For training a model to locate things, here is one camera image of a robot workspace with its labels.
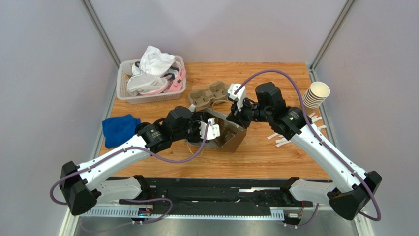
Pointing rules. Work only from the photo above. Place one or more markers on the stack of paper cups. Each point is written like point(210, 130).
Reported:
point(316, 94)

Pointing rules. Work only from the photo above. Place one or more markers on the pink white item in basket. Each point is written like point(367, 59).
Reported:
point(149, 84)

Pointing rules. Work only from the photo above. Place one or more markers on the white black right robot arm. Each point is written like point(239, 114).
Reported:
point(348, 192)

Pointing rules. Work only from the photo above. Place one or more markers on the white straw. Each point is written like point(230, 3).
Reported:
point(284, 141)
point(314, 117)

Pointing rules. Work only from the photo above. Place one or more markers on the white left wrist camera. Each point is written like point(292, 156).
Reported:
point(209, 130)

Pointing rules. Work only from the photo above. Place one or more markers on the white plastic basket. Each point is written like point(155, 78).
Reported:
point(122, 93)

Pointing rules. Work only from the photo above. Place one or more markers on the crumpled white paper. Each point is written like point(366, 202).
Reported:
point(153, 62)

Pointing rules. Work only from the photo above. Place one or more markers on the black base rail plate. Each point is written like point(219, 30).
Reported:
point(217, 197)

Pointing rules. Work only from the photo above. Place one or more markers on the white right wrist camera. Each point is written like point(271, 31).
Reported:
point(237, 93)

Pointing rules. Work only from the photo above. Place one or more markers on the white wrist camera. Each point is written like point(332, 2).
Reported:
point(237, 93)
point(209, 130)

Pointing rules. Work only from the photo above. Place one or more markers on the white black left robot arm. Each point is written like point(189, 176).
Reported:
point(83, 186)

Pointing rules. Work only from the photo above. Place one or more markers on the brown paper bag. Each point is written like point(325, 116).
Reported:
point(231, 136)

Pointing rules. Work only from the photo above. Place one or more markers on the cardboard cup carrier tray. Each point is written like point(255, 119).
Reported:
point(203, 98)

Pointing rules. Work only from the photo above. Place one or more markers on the blue folded cloth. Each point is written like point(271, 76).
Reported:
point(118, 130)

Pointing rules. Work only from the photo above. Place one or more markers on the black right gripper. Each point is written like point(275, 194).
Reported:
point(237, 114)

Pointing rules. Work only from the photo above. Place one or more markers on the aluminium frame rail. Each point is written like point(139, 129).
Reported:
point(122, 218)

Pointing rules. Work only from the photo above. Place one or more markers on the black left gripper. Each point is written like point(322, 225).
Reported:
point(196, 117)

